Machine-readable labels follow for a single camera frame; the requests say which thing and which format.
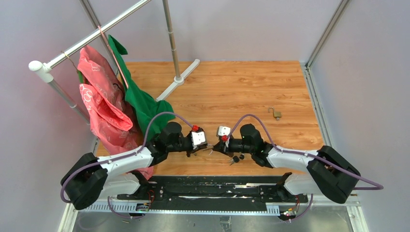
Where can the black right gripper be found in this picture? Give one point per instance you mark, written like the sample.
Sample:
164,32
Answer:
221,147

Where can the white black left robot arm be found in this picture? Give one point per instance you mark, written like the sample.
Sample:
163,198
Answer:
95,178

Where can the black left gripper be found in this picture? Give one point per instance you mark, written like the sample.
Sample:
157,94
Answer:
198,148

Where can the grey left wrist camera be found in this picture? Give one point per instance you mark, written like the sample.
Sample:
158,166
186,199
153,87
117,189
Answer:
198,138

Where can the small brass padlock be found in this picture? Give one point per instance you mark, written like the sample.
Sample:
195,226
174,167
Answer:
276,114

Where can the aluminium frame post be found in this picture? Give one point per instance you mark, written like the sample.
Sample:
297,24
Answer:
354,209

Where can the pink patterned garment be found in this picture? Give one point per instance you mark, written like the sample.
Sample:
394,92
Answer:
112,118

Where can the black-headed key bunch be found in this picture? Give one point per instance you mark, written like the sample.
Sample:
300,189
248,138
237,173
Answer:
236,159

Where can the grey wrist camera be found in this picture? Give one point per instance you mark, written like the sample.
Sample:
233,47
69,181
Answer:
198,138
223,131

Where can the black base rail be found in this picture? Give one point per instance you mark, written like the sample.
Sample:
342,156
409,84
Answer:
207,195

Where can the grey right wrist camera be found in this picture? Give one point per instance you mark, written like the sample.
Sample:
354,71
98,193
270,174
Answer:
223,131

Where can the green garment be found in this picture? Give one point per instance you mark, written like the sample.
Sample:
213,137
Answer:
144,105

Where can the white metal clothes rack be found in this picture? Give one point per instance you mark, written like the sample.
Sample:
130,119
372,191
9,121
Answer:
42,70

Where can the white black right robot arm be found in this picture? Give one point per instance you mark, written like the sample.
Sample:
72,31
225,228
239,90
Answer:
323,171

